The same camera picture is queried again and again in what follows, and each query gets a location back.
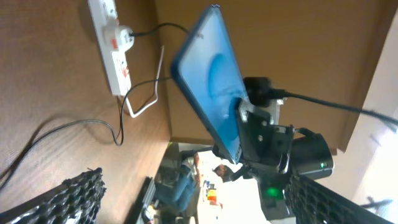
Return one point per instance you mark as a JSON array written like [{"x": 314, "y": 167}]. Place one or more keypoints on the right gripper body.
[{"x": 264, "y": 148}]

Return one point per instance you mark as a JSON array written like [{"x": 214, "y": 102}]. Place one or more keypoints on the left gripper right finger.
[{"x": 313, "y": 203}]

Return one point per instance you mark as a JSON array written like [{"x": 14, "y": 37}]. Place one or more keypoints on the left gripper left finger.
[{"x": 76, "y": 200}]

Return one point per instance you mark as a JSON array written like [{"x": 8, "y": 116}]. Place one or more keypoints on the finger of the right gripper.
[{"x": 244, "y": 109}]

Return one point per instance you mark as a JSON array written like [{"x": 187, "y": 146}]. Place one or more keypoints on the blue Samsung Galaxy smartphone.
[{"x": 207, "y": 73}]

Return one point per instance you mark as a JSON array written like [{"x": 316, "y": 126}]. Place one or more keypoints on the white USB charger adapter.
[{"x": 118, "y": 38}]

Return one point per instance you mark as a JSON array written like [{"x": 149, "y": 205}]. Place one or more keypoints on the person in background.
[{"x": 180, "y": 194}]

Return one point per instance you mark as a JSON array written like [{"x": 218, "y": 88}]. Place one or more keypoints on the white power strip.
[{"x": 103, "y": 14}]

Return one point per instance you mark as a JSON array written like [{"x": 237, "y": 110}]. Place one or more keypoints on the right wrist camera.
[{"x": 259, "y": 93}]

